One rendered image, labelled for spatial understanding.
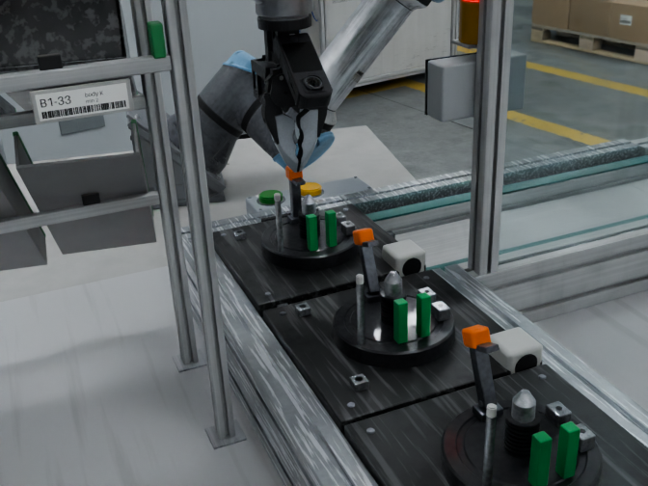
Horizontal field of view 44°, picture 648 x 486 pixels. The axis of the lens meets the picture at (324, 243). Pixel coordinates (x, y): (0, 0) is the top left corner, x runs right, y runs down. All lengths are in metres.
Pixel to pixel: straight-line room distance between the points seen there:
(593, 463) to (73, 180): 0.62
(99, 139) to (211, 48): 0.74
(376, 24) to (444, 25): 4.37
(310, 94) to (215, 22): 3.30
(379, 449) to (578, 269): 0.52
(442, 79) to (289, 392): 0.41
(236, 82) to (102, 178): 0.67
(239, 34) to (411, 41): 1.68
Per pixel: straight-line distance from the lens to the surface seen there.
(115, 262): 1.42
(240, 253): 1.14
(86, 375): 1.13
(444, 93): 0.99
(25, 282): 1.41
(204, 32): 4.27
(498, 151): 1.02
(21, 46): 0.81
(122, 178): 0.95
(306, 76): 1.02
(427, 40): 5.77
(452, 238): 1.28
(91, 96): 0.76
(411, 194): 1.35
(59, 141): 4.11
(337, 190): 1.36
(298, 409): 0.85
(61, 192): 0.97
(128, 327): 1.21
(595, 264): 1.20
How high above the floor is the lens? 1.47
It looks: 26 degrees down
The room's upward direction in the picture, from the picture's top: 3 degrees counter-clockwise
